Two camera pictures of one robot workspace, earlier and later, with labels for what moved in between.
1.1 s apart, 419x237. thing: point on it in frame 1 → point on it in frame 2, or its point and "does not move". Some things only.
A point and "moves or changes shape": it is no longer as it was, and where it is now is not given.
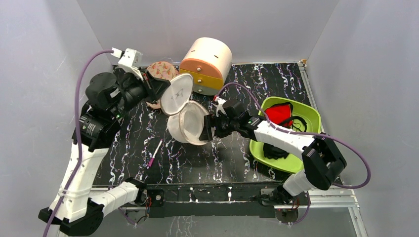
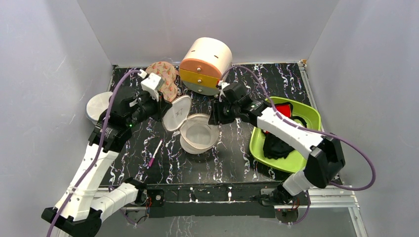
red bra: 280,112 does not move
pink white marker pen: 151,159 does not move
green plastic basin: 293,163 does not move
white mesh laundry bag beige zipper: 184,125 moves or changes shape
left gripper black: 156,87 → 162,106
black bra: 273,152 does not move
